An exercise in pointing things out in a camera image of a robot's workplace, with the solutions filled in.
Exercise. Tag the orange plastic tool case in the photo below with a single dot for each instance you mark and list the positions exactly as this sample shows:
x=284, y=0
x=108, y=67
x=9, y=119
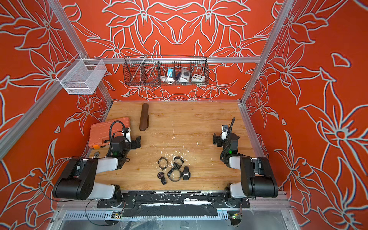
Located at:
x=99, y=133

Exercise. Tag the black digital square watch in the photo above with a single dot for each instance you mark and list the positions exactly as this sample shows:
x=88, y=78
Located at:
x=186, y=173

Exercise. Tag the white mesh wall basket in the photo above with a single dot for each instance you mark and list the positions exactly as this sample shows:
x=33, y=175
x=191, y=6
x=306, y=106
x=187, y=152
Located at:
x=81, y=78

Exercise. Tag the dark wooden watch stand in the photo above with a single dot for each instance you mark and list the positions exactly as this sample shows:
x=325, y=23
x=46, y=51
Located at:
x=144, y=117

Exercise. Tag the small circuit board left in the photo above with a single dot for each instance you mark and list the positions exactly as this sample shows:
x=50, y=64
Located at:
x=117, y=215

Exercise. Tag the green handled ratchet wrench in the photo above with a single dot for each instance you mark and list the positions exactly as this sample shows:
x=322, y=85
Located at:
x=96, y=154

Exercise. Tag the white grey round device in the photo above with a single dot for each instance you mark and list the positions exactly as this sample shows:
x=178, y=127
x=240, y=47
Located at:
x=184, y=76

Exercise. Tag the black watch dark red dial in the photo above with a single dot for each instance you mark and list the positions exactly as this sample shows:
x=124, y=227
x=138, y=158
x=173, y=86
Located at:
x=161, y=176

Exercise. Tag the black watch placed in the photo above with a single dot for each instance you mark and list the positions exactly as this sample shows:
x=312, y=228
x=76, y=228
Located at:
x=178, y=162

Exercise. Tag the black chunky sport watch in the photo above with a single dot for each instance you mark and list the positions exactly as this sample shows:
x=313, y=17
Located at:
x=174, y=175

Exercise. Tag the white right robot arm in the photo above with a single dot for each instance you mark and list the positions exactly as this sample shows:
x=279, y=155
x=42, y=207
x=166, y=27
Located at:
x=257, y=178

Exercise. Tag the white box with dots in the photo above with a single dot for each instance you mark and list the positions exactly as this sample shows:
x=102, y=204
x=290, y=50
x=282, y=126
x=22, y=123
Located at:
x=197, y=79

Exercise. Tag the small circuit board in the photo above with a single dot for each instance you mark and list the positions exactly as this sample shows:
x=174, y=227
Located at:
x=236, y=219
x=117, y=215

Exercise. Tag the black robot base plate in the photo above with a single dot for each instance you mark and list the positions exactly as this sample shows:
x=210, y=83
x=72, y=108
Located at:
x=175, y=203

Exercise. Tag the blue white small box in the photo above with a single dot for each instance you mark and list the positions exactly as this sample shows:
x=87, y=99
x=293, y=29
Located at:
x=170, y=73

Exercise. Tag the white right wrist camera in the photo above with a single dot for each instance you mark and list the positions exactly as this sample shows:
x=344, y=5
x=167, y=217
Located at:
x=224, y=132

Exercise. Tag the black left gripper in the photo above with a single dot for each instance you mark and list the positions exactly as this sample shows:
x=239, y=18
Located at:
x=132, y=143

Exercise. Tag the black slim round watch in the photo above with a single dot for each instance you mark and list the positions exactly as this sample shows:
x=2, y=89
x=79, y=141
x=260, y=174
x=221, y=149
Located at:
x=163, y=163

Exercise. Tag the black wire wall basket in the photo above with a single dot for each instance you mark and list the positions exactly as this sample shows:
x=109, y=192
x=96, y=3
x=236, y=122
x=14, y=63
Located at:
x=152, y=70

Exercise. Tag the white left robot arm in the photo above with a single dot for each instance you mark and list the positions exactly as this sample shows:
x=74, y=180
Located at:
x=77, y=181

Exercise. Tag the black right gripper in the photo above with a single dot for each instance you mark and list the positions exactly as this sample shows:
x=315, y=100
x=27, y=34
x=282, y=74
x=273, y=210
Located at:
x=219, y=140

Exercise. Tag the small circuit board right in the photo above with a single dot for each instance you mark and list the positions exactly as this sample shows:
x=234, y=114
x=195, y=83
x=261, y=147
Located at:
x=236, y=219

